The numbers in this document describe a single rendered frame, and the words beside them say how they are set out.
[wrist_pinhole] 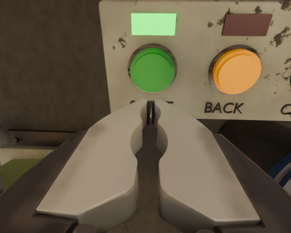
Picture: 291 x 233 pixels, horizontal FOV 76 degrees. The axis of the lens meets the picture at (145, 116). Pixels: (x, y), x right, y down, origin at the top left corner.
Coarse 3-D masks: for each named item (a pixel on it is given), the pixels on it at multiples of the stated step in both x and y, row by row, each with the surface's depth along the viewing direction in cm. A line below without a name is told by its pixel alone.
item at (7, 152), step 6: (0, 150) 73; (6, 150) 73; (12, 150) 72; (18, 150) 72; (24, 150) 72; (30, 150) 72; (36, 150) 72; (42, 150) 72; (48, 150) 72; (0, 156) 73; (6, 156) 73; (12, 156) 73; (18, 156) 73; (24, 156) 73; (30, 156) 73; (36, 156) 73; (42, 156) 72; (0, 162) 74; (6, 162) 74
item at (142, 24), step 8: (136, 16) 15; (144, 16) 15; (152, 16) 15; (160, 16) 15; (168, 16) 15; (136, 24) 15; (144, 24) 15; (152, 24) 15; (160, 24) 15; (168, 24) 15; (136, 32) 16; (144, 32) 16; (152, 32) 16; (160, 32) 16; (168, 32) 16
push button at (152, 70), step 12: (156, 48) 16; (144, 60) 16; (156, 60) 16; (168, 60) 16; (132, 72) 17; (144, 72) 16; (156, 72) 16; (168, 72) 16; (144, 84) 17; (156, 84) 17; (168, 84) 17
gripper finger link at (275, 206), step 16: (224, 144) 8; (240, 160) 7; (240, 176) 6; (256, 176) 6; (256, 192) 6; (272, 192) 6; (256, 208) 5; (272, 208) 5; (288, 208) 5; (256, 224) 5; (272, 224) 5; (288, 224) 5
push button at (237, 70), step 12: (228, 60) 16; (240, 60) 16; (252, 60) 16; (216, 72) 17; (228, 72) 16; (240, 72) 16; (252, 72) 16; (216, 84) 17; (228, 84) 17; (240, 84) 17; (252, 84) 17
